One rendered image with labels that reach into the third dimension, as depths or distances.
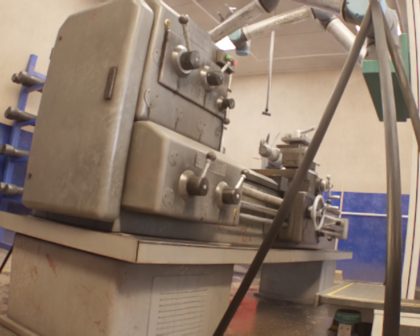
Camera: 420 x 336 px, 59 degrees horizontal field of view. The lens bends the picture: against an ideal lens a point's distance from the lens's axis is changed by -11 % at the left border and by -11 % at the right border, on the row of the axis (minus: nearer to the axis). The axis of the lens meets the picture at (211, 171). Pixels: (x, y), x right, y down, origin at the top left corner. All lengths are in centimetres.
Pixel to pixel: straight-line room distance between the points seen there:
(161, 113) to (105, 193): 36
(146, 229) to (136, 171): 25
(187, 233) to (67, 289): 54
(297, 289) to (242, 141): 426
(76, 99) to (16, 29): 362
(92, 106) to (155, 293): 65
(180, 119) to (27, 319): 96
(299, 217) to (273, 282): 128
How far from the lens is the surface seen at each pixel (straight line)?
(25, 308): 166
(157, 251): 123
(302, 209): 236
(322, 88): 703
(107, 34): 145
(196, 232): 170
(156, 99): 140
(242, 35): 254
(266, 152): 274
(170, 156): 124
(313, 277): 343
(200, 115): 162
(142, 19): 141
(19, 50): 497
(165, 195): 123
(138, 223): 141
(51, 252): 150
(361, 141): 658
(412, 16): 198
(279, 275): 353
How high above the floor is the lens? 51
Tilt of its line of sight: 8 degrees up
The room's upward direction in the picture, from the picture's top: 7 degrees clockwise
